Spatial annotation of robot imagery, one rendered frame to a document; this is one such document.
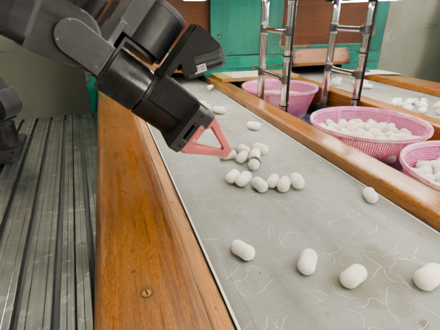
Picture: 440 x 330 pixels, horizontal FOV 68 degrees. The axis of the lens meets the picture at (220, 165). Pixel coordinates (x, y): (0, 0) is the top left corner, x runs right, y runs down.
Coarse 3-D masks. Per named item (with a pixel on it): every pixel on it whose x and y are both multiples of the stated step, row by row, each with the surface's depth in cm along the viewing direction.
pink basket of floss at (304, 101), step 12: (252, 84) 123; (276, 84) 126; (300, 84) 122; (312, 84) 117; (264, 96) 105; (276, 96) 103; (300, 96) 104; (312, 96) 109; (288, 108) 106; (300, 108) 108
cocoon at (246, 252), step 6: (234, 240) 38; (240, 240) 38; (234, 246) 37; (240, 246) 37; (246, 246) 37; (234, 252) 37; (240, 252) 37; (246, 252) 36; (252, 252) 37; (246, 258) 36; (252, 258) 37
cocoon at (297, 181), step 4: (292, 176) 53; (296, 176) 52; (300, 176) 52; (292, 180) 52; (296, 180) 52; (300, 180) 51; (292, 184) 52; (296, 184) 52; (300, 184) 51; (296, 188) 52; (300, 188) 52
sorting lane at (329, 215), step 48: (288, 144) 71; (192, 192) 52; (240, 192) 52; (288, 192) 52; (336, 192) 52; (288, 240) 41; (336, 240) 41; (384, 240) 41; (432, 240) 41; (240, 288) 34; (288, 288) 34; (336, 288) 34; (384, 288) 34
